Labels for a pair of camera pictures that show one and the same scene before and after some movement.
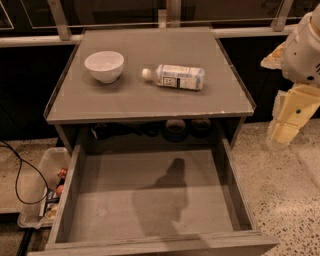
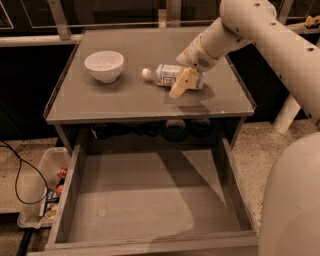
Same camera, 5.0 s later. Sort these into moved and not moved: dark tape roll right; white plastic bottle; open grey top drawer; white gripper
Moved: white gripper
Not moved: dark tape roll right; open grey top drawer; white plastic bottle
